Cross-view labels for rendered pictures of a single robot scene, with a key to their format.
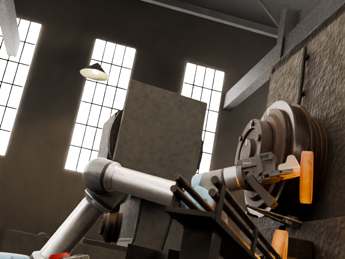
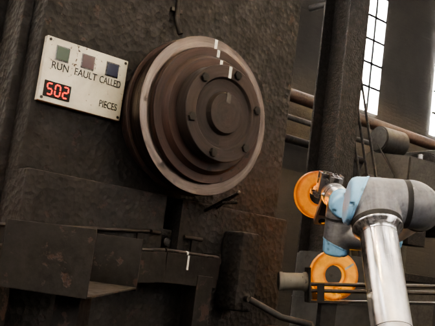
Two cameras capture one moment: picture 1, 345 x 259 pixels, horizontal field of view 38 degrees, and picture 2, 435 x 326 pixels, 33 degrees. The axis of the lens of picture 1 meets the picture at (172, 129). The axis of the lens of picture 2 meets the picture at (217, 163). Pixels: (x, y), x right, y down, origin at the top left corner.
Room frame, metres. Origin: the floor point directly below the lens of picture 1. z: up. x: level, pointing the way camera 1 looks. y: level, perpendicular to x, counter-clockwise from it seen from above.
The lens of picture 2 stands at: (2.86, 1.50, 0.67)
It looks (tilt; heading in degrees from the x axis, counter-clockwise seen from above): 8 degrees up; 241
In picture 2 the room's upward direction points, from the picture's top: 7 degrees clockwise
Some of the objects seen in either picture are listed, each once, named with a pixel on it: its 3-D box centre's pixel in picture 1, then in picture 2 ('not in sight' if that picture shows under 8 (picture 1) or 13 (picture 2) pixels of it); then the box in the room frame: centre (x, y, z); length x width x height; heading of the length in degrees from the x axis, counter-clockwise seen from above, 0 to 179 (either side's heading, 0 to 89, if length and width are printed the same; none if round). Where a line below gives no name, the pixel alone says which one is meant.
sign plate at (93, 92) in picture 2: not in sight; (83, 79); (2.25, -0.47, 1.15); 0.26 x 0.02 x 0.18; 10
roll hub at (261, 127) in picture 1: (251, 154); (221, 114); (1.88, -0.32, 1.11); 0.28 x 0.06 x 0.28; 10
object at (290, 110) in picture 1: (274, 160); (199, 116); (1.89, -0.42, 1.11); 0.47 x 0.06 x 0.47; 10
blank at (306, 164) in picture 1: (306, 177); (318, 195); (1.43, -0.42, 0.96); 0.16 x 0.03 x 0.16; 161
